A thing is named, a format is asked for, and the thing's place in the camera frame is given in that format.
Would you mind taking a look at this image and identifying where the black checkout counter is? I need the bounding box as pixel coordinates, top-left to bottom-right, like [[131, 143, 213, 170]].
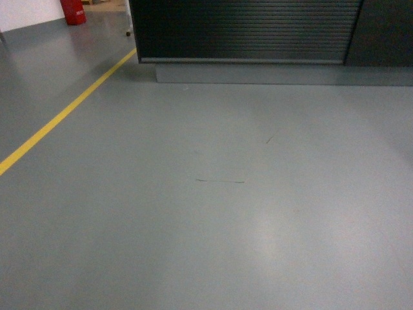
[[130, 1, 412, 87]]

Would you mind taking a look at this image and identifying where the red fire extinguisher box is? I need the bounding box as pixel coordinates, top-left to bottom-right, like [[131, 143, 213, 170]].
[[60, 0, 86, 26]]

